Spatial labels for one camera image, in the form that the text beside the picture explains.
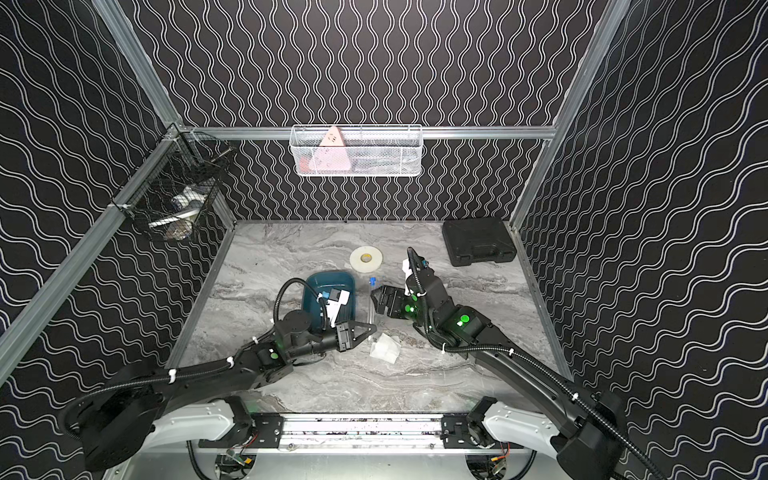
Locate clear wire basket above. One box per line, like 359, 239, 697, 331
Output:
289, 124, 424, 177

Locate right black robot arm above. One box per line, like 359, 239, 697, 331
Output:
370, 266, 663, 479

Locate pink triangular card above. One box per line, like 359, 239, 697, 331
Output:
308, 125, 352, 174

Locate black wire basket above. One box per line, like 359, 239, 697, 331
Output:
117, 131, 235, 243

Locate white tape roll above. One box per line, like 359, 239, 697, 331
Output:
349, 246, 383, 273

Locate black plastic case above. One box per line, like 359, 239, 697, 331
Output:
442, 217, 517, 267

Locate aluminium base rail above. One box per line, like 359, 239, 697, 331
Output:
125, 412, 601, 452

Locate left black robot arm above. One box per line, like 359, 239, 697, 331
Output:
58, 310, 377, 472

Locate teal plastic tray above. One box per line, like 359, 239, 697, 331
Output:
302, 270, 356, 330

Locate white wipe cloth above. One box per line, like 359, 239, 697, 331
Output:
370, 334, 401, 365

